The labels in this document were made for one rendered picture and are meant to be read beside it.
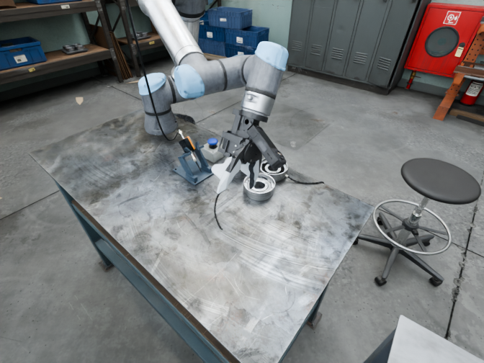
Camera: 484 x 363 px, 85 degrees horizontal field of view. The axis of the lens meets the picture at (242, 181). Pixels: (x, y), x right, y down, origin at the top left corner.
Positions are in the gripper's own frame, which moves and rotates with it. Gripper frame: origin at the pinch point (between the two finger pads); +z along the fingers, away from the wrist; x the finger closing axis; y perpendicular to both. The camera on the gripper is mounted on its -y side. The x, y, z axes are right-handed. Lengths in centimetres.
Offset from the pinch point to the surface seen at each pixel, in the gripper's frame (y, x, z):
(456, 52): -26, -340, -154
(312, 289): -24.7, -5.2, 15.3
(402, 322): -46, -23, 20
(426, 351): -52, -20, 22
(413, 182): -36, -89, -12
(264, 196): 1.0, -18.7, 3.4
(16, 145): 281, -45, 74
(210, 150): 30.5, -23.4, -2.6
